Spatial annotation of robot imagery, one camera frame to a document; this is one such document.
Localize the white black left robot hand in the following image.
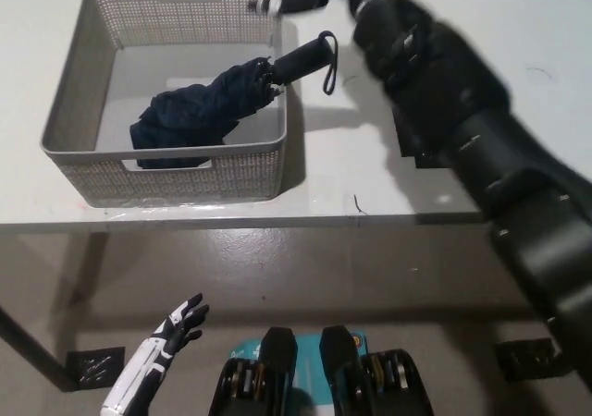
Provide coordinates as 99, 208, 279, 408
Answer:
101, 293, 210, 416

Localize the navy umbrella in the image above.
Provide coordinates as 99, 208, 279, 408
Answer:
129, 31, 339, 170

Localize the black floor pad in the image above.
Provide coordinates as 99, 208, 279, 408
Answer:
66, 345, 126, 392
493, 337, 571, 383

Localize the dark metal table leg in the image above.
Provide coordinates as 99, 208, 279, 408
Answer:
0, 304, 75, 392

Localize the black tape patch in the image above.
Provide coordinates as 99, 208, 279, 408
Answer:
396, 110, 459, 170

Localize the grey perforated plastic basket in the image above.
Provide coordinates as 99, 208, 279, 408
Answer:
40, 0, 288, 209

